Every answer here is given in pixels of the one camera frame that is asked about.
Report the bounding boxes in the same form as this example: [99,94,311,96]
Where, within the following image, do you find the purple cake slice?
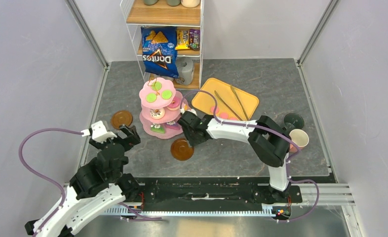
[164,121,181,130]

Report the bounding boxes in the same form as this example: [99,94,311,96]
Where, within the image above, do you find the brown round coaster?
[111,110,133,130]
[170,138,194,161]

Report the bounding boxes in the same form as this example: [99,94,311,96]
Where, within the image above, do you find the green cake slice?
[150,124,165,134]

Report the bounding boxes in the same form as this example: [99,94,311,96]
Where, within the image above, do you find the pink frosted donut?
[167,96,181,111]

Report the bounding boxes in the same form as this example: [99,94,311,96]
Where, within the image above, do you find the chocolate white donut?
[150,108,166,120]

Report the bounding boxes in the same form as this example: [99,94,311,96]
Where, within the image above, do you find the green sandwich cookie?
[151,81,162,91]
[146,93,157,103]
[161,90,173,100]

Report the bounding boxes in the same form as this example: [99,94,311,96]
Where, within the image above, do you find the metal serving tongs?
[214,86,250,120]

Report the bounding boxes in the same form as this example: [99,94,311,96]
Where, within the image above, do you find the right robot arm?
[177,110,296,202]

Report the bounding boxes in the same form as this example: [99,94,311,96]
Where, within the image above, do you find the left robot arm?
[18,121,141,237]

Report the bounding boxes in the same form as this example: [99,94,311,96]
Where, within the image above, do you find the pink sandwich cookie far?
[210,106,219,114]

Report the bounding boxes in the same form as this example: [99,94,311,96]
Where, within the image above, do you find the pink sandwich cookie middle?
[219,112,229,119]

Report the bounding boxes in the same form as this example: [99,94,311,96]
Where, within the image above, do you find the pink three-tier cake stand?
[139,78,190,139]

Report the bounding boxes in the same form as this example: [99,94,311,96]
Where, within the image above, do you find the yellow serving tray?
[192,78,259,120]

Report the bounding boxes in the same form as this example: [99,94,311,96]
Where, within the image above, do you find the grey ceramic mug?
[175,57,194,85]

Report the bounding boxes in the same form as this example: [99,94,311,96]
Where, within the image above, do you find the blue Doritos chip bag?
[141,26,178,78]

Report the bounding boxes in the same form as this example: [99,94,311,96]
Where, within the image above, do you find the yellow M&M candy bag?
[175,30,190,50]

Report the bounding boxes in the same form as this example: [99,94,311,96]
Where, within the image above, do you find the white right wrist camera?
[180,108,197,116]

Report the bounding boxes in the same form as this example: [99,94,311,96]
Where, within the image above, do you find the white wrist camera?
[81,120,117,143]
[180,108,197,116]

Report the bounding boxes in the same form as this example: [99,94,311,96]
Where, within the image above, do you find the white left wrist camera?
[81,120,117,143]

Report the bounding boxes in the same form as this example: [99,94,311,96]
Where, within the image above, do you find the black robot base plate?
[126,177,303,211]

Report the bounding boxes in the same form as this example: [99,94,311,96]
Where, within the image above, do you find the white cable track rail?
[101,205,276,218]

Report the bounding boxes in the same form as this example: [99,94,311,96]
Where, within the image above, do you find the white wire wooden shelf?
[120,0,204,90]

